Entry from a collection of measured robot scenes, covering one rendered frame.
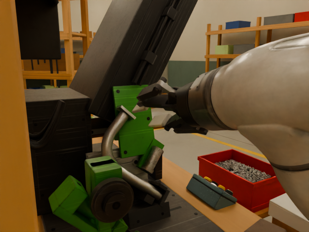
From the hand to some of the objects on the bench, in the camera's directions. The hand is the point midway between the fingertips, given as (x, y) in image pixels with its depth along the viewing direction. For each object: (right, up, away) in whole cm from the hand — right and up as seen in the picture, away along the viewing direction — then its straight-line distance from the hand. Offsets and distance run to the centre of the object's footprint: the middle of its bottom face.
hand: (150, 113), depth 59 cm
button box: (+20, -31, +31) cm, 48 cm away
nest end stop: (+2, -27, +21) cm, 35 cm away
